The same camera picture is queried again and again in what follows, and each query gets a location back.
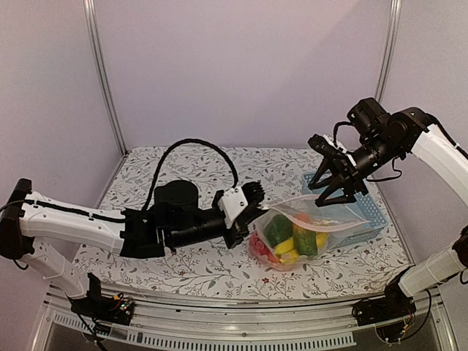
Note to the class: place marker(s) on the light blue perforated basket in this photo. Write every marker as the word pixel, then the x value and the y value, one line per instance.
pixel 364 207

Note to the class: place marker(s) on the left aluminium frame post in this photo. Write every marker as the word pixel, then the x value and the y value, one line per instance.
pixel 104 84

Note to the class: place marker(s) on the yellow toy banana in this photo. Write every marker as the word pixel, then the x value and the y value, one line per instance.
pixel 287 253

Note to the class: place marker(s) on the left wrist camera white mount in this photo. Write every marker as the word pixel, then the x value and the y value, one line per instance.
pixel 231 202

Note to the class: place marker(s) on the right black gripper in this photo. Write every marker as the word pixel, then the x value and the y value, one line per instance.
pixel 349 180

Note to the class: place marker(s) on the aluminium frame post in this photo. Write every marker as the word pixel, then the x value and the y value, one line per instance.
pixel 390 44
pixel 104 84

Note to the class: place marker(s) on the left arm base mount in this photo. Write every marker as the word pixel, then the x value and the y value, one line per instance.
pixel 118 309

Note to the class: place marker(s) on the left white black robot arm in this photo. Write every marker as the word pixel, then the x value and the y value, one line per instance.
pixel 29 220

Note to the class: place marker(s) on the front aluminium rail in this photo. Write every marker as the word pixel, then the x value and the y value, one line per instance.
pixel 168 321

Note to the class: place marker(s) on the green toy pepper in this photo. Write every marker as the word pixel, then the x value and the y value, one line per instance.
pixel 278 230

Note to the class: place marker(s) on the orange green toy mango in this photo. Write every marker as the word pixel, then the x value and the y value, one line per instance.
pixel 305 241

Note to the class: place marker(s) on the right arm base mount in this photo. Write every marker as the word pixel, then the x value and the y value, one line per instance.
pixel 394 308

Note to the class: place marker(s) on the red toy apple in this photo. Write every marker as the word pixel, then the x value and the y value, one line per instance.
pixel 260 250

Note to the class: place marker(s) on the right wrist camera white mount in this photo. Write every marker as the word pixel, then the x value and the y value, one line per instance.
pixel 330 147

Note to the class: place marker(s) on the orange toy orange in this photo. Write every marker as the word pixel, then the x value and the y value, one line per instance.
pixel 303 220

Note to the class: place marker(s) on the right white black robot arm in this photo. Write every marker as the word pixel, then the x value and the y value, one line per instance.
pixel 429 215

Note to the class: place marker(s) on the clear zip top bag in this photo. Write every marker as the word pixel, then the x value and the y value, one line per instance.
pixel 335 220

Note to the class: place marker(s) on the right aluminium frame post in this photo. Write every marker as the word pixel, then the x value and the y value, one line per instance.
pixel 390 44

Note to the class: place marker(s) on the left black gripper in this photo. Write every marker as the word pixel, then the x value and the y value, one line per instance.
pixel 240 224

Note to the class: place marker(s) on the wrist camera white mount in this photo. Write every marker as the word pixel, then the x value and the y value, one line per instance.
pixel 231 202
pixel 330 147

